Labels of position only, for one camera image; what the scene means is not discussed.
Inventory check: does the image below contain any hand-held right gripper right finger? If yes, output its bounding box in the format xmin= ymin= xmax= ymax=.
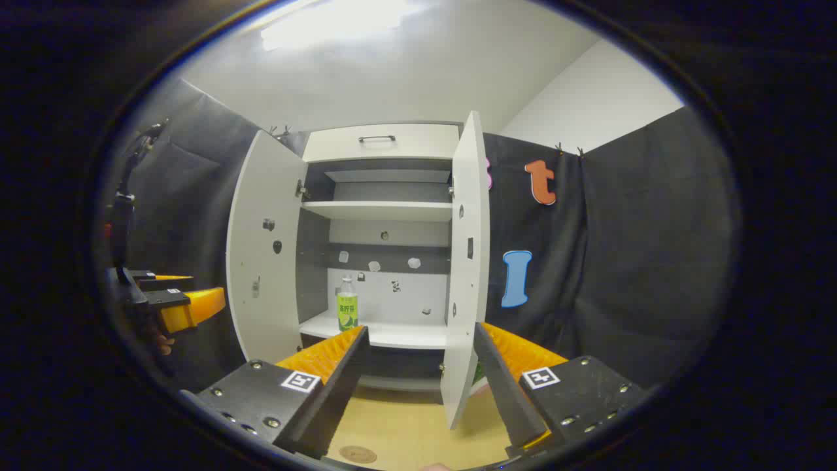
xmin=472 ymin=322 xmax=649 ymax=459

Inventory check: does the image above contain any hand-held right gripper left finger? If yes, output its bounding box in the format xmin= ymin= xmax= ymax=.
xmin=178 ymin=325 xmax=371 ymax=460

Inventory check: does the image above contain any white cabinet door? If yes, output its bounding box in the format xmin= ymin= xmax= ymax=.
xmin=226 ymin=130 xmax=308 ymax=365
xmin=439 ymin=110 xmax=491 ymax=430

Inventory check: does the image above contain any clear bottle with green label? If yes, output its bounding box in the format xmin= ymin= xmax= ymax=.
xmin=336 ymin=275 xmax=360 ymax=333

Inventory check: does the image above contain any white and grey cabinet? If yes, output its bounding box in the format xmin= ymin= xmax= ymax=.
xmin=296 ymin=120 xmax=466 ymax=393

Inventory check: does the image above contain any white cabinet shelf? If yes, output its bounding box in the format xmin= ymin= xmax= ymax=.
xmin=301 ymin=200 xmax=453 ymax=222

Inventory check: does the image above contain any white cabinet drawer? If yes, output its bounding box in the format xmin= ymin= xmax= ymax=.
xmin=302 ymin=122 xmax=460 ymax=164

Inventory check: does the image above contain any ceiling light panel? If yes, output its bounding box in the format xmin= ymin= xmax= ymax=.
xmin=260 ymin=0 xmax=406 ymax=52

